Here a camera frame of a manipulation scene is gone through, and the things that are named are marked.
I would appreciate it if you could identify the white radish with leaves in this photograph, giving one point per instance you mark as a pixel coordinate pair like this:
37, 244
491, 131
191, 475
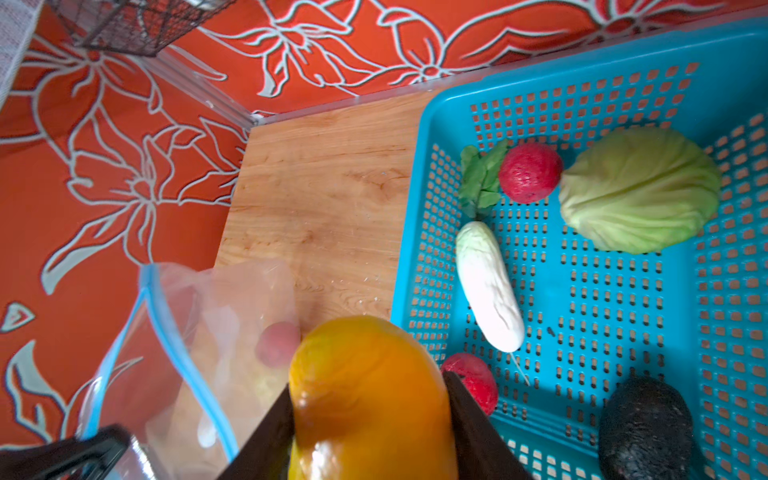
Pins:
479, 260

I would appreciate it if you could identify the red fruit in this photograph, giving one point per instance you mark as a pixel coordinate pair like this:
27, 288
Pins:
277, 344
476, 377
530, 172

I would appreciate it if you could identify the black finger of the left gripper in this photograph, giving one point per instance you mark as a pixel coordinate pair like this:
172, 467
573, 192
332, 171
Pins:
93, 458

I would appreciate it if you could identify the orange yellow mango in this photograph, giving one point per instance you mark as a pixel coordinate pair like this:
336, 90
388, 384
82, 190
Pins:
368, 403

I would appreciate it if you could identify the dark avocado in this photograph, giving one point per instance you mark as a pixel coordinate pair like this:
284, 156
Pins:
645, 432

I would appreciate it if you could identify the black wire wall basket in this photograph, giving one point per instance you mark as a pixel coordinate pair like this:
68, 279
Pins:
133, 27

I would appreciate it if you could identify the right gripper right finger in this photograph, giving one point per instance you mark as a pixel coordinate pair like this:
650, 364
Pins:
481, 453

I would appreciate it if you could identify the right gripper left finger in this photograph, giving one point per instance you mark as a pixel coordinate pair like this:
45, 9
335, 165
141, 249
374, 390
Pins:
266, 454

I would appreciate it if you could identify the green cabbage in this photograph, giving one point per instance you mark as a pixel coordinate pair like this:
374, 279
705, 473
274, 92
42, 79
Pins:
640, 190

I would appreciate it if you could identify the clear zip top bag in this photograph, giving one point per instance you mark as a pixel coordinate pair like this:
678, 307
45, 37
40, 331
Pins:
182, 376

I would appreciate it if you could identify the teal plastic basket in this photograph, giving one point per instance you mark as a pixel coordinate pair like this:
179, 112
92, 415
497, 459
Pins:
693, 315

